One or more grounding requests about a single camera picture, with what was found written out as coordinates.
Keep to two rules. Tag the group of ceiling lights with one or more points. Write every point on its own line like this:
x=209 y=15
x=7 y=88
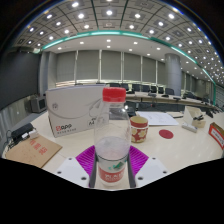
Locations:
x=109 y=12

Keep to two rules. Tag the white copy paper box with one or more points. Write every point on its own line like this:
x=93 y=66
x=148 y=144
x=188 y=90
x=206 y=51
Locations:
x=71 y=111

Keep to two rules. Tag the brown paper envelope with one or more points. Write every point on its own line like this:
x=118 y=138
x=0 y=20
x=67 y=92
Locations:
x=33 y=150

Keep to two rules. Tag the clear red-capped water bottle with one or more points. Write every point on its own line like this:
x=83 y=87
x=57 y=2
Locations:
x=112 y=146

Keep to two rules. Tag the old grey monitor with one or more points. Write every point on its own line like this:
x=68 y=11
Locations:
x=37 y=104

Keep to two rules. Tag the black power adapter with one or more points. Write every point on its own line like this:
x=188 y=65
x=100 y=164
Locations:
x=21 y=130

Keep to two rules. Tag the flat round red coaster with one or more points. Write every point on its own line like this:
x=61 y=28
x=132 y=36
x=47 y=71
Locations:
x=166 y=134

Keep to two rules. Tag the red floral ceramic mug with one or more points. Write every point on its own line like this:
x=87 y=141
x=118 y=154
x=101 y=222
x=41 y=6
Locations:
x=139 y=131

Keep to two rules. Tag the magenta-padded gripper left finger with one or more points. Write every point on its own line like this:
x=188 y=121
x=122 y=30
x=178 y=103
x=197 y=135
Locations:
x=86 y=160

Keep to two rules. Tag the long curved conference desk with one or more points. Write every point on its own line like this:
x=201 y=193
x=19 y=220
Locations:
x=166 y=98

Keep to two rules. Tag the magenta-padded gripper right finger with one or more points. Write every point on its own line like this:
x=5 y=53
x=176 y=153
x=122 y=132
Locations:
x=138 y=160

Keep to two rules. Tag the group of black office chairs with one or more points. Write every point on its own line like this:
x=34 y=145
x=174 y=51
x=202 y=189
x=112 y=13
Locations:
x=145 y=88

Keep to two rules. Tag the small black microphone unit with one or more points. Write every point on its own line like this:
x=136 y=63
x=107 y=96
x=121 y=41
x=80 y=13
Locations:
x=209 y=113

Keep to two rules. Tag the white power strip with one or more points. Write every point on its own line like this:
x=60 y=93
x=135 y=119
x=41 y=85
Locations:
x=189 y=127

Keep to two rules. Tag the open brown cardboard box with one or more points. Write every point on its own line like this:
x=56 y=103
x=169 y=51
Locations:
x=217 y=135

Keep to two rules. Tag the small black tool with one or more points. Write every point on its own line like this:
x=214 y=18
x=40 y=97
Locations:
x=198 y=117

